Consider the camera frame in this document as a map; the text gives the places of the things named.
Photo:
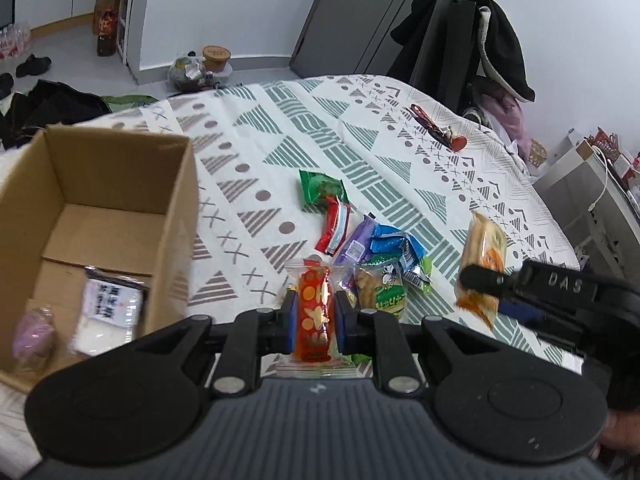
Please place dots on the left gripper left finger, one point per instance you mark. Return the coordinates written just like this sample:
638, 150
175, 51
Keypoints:
252, 335

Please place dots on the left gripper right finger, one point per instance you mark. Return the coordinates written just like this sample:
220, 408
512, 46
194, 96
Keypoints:
389, 343

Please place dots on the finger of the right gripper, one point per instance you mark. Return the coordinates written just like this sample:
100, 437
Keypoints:
489, 282

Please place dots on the orange rice cracker packet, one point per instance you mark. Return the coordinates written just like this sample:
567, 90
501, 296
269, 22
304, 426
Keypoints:
485, 246

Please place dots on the green cookie packet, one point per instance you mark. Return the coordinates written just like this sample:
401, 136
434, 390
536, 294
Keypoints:
379, 285

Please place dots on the red gold-dotted snack packet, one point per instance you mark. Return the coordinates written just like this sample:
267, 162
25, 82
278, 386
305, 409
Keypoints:
315, 351

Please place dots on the blue snack packet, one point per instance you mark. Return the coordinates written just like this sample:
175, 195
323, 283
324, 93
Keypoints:
404, 247

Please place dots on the red white snack bar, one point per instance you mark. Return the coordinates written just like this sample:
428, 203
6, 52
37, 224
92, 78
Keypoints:
335, 228

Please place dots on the light green snack packet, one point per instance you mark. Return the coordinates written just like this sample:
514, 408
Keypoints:
426, 272

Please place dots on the white storage cabinet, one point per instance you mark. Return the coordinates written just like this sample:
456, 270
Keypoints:
586, 197

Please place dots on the white labelled snack packet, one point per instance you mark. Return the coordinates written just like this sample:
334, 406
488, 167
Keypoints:
110, 311

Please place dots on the patterned white bedspread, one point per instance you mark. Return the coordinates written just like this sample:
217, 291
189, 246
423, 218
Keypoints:
250, 142

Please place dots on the dark green snack packet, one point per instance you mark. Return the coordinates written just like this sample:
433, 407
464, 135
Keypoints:
318, 189

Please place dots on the pink garment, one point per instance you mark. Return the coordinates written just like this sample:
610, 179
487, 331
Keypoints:
493, 98

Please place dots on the brown cardboard box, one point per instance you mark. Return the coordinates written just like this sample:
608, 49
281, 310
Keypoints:
124, 202

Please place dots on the pink purple snack packet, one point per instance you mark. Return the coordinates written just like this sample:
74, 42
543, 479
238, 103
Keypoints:
34, 340

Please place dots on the black coat on chair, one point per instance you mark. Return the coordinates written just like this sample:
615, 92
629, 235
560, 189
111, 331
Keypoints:
444, 44

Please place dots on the green frog rug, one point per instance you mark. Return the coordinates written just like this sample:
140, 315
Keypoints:
128, 102

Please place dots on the plastic bag of items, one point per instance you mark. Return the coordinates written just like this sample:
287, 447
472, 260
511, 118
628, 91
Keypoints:
192, 73

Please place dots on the grey door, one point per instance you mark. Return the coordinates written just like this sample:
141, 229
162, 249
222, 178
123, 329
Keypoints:
342, 37

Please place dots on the brown lidded jar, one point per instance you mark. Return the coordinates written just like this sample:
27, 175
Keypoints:
215, 58

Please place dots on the black clothes pile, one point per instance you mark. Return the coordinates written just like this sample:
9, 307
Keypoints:
48, 103

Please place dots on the dark bottle red label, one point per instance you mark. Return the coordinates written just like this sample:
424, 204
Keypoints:
107, 33

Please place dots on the black shoe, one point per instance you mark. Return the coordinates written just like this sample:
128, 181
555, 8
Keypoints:
33, 66
6, 85

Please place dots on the brown paper bag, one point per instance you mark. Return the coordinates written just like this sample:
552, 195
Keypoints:
100, 7

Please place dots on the white shelf unit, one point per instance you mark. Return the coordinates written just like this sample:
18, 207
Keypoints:
124, 12

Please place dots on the water bottle pack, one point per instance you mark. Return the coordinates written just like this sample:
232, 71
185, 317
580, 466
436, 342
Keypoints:
15, 39

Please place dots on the red black keychain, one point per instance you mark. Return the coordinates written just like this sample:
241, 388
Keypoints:
444, 136

